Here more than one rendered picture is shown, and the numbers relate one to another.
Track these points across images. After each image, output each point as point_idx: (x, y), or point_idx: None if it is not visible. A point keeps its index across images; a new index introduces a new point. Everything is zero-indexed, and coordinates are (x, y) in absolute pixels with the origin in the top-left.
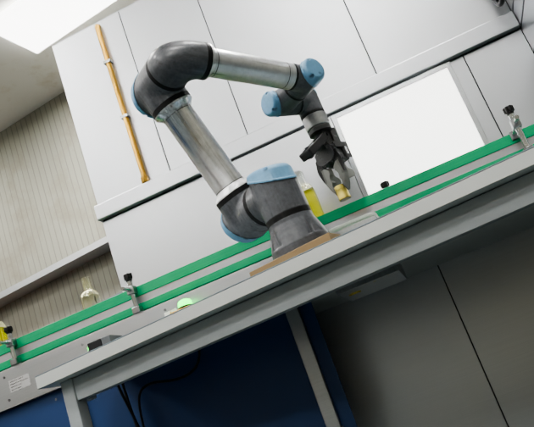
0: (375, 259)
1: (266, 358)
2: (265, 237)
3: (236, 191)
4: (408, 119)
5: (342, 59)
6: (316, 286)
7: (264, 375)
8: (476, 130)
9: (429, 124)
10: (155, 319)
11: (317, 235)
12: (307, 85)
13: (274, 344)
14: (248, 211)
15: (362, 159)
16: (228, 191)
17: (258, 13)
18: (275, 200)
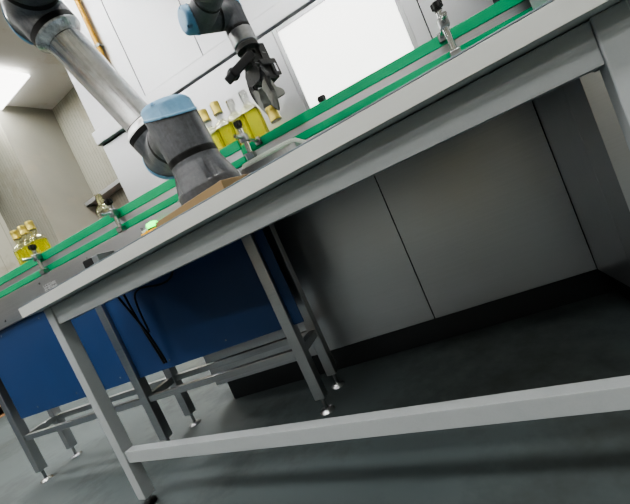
0: (275, 208)
1: (227, 265)
2: None
3: (140, 129)
4: (342, 27)
5: None
6: (222, 235)
7: (227, 278)
8: (407, 33)
9: (362, 31)
10: (136, 237)
11: (217, 179)
12: None
13: (231, 253)
14: (153, 152)
15: (303, 73)
16: (133, 129)
17: None
18: (168, 141)
